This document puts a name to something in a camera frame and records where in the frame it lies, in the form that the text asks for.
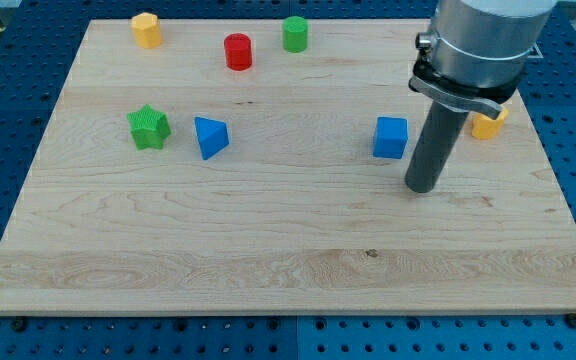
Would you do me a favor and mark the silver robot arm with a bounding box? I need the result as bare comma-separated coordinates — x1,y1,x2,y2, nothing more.
409,0,556,118

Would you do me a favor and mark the blue triangle block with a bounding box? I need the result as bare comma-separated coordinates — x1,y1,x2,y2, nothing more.
194,117,230,160

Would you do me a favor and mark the light wooden board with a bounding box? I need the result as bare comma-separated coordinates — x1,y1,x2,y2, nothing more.
0,20,576,317

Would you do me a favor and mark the blue cube block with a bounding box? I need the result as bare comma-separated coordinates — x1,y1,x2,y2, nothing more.
372,116,408,159

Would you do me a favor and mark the red cylinder block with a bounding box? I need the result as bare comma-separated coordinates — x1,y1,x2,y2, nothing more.
224,33,253,71

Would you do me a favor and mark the green star block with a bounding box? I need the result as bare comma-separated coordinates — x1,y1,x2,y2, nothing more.
126,104,171,150

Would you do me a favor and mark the green cylinder block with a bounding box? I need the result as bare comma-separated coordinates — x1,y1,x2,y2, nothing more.
282,16,309,53

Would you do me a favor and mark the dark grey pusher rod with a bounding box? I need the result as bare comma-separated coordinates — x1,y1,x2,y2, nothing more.
405,102,468,193

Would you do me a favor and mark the yellow block behind rod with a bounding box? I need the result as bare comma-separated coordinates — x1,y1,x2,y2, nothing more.
471,108,509,140

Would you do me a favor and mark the yellow hexagon block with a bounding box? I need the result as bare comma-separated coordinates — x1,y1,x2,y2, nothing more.
131,12,162,49

